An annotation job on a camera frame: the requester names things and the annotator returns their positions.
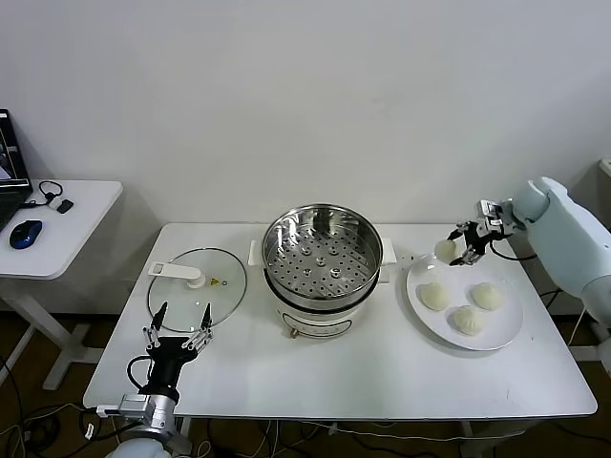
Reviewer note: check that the white steamed baozi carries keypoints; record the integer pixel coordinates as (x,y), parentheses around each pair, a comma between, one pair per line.
(445,250)
(433,296)
(487,296)
(466,319)

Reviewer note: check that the stainless steel steamer basket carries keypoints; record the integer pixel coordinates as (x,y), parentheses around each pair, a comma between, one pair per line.
(315,248)

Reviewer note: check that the black laptop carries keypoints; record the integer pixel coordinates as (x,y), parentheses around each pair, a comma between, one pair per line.
(9,191)

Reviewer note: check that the white side table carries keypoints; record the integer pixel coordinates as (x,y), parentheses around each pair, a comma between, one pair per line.
(71,238)

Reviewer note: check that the blue computer mouse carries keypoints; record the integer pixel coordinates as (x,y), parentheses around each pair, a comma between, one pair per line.
(26,234)

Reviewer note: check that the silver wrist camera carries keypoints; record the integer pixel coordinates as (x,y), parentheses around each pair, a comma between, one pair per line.
(489,210)
(131,406)

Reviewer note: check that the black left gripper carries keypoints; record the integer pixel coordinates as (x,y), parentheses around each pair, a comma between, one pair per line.
(167,355)

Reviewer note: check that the white round plate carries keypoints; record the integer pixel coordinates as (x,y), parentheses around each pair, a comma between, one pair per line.
(429,329)

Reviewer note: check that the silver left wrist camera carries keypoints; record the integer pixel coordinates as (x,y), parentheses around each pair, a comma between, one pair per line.
(131,406)

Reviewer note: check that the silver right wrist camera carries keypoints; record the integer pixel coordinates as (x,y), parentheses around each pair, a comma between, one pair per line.
(489,210)

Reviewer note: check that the white electric cooking pot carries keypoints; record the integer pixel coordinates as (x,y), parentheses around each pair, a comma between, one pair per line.
(315,319)

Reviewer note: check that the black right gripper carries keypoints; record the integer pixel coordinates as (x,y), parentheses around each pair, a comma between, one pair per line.
(478,235)

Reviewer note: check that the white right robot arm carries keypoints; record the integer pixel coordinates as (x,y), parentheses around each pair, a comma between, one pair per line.
(563,238)

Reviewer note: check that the glass pot lid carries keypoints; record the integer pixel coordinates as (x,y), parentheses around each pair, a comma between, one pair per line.
(224,296)

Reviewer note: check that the small black device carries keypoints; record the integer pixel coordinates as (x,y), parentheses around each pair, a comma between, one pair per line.
(66,206)

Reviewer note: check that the small white device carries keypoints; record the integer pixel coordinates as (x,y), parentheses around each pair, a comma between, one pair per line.
(54,203)

